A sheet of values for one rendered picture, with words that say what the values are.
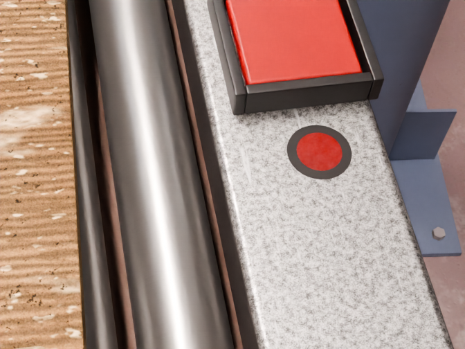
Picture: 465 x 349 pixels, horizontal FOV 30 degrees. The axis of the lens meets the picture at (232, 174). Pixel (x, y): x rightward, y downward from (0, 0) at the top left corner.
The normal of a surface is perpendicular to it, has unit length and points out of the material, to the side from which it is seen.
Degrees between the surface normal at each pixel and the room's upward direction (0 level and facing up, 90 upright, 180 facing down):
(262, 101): 90
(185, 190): 31
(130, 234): 58
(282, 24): 0
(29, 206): 0
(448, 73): 0
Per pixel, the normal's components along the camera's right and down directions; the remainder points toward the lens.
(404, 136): 0.07, 0.84
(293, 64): 0.07, -0.54
